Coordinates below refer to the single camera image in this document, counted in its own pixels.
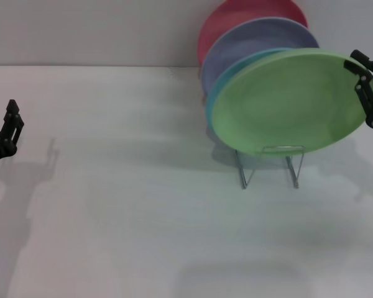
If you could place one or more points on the green plate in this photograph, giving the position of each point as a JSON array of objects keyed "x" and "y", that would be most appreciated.
[{"x": 283, "y": 102}]

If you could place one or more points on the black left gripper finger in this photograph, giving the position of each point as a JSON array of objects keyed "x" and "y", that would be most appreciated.
[{"x": 12, "y": 124}]

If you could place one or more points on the red plate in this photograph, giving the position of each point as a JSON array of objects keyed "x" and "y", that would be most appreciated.
[{"x": 236, "y": 15}]

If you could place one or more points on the purple plate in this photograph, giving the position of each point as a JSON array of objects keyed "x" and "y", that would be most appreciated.
[{"x": 251, "y": 40}]

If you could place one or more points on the blue plate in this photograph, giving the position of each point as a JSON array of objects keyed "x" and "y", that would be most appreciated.
[{"x": 220, "y": 83}]

